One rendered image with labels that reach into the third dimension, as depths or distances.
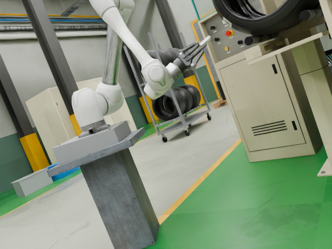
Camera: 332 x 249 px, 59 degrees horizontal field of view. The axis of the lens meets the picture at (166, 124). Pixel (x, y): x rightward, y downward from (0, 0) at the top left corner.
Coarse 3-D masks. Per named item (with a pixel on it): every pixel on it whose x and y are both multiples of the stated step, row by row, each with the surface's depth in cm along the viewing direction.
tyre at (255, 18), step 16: (224, 0) 150; (240, 0) 170; (288, 0) 130; (304, 0) 128; (224, 16) 152; (240, 16) 146; (256, 16) 167; (272, 16) 136; (288, 16) 134; (256, 32) 146; (272, 32) 144
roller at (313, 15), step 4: (320, 8) 143; (300, 12) 129; (304, 12) 128; (308, 12) 127; (312, 12) 130; (316, 12) 134; (320, 12) 139; (300, 16) 129; (304, 16) 128; (308, 16) 127; (312, 16) 131; (316, 16) 136; (320, 16) 142; (304, 20) 129
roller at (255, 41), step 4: (252, 36) 149; (256, 36) 151; (260, 36) 154; (264, 36) 157; (268, 36) 161; (272, 36) 165; (276, 36) 170; (248, 40) 148; (252, 40) 147; (256, 40) 150; (260, 40) 154; (264, 40) 159; (248, 44) 148
